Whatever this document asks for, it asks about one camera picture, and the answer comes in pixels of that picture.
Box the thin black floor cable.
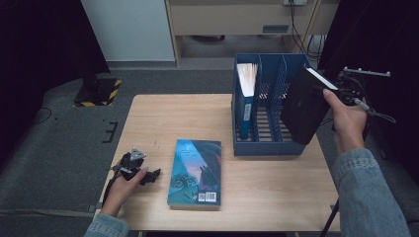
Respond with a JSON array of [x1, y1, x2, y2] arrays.
[[32, 107, 53, 125]]

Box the black yellow striped stand base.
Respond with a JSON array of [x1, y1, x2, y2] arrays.
[[72, 77, 123, 108]]

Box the thick bright blue book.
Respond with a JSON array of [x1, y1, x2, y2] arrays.
[[236, 62, 260, 141]]

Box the black book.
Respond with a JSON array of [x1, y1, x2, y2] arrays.
[[280, 66, 340, 146]]

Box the grey rectangular grille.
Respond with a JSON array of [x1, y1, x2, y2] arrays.
[[262, 24, 291, 35]]

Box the beige cabinet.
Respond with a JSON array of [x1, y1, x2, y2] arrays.
[[163, 0, 344, 68]]

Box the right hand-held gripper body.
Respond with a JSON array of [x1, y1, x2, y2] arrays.
[[336, 67, 392, 107]]

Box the right hand-held gripper cable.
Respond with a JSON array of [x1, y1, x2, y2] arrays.
[[319, 97, 398, 237]]

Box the black hanging power cable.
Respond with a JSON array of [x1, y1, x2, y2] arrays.
[[289, 3, 327, 63]]

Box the person's right hand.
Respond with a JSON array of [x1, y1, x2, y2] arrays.
[[322, 88, 369, 156]]

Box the hand-held gripper cable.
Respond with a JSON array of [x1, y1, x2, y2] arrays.
[[319, 97, 398, 237], [102, 164, 125, 206]]

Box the person's left hand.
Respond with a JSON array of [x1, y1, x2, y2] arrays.
[[101, 166, 150, 218]]

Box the left hand-held gripper cable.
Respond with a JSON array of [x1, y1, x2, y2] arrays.
[[102, 164, 125, 206]]

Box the illustrated night scene book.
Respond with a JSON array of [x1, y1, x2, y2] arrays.
[[166, 138, 222, 210]]

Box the blue file rack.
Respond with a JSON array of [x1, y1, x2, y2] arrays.
[[231, 52, 312, 157]]

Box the white panel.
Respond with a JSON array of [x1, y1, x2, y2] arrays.
[[80, 0, 176, 63]]

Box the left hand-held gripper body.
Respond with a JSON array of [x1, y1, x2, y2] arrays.
[[113, 147, 147, 182]]

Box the black curtain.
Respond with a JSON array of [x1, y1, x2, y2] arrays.
[[317, 0, 419, 186], [0, 0, 112, 166]]

